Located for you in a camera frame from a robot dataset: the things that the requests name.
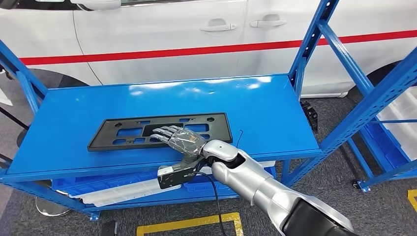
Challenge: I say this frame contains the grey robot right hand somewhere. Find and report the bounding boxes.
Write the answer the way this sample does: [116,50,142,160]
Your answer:
[151,125,208,172]

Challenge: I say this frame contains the black plastic panel part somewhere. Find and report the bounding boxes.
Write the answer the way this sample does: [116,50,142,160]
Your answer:
[87,112,234,152]

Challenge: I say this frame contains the blue metal shelf rack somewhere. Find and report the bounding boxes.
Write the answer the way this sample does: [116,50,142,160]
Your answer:
[0,0,417,223]
[345,86,417,193]

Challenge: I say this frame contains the black ribbed plastic part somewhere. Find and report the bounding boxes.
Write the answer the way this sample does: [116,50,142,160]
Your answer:
[300,101,319,134]

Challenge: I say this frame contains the blue plastic crate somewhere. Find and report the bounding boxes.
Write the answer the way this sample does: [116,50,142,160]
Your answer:
[51,170,160,197]
[361,120,412,164]
[182,166,277,198]

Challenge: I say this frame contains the white car with red stripe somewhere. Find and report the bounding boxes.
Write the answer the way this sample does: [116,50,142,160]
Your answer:
[0,0,417,98]

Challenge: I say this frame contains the black stanchion belt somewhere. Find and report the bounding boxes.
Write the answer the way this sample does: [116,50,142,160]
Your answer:
[0,106,30,131]

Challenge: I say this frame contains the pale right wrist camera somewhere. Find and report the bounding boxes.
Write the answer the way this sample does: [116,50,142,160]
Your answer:
[157,164,200,190]

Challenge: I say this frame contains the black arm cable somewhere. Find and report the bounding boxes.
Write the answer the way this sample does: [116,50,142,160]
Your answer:
[195,171,229,236]

